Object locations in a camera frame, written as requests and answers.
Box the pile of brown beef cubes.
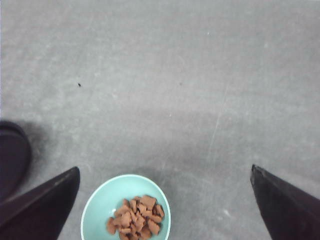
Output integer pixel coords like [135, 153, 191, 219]
[106, 195, 165, 240]

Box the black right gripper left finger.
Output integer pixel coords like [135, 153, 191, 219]
[0, 166, 80, 240]

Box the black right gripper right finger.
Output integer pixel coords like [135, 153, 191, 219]
[250, 164, 320, 240]

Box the black frying pan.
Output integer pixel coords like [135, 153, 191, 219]
[0, 121, 32, 202]

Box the teal ceramic bowl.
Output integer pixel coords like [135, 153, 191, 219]
[80, 174, 171, 240]

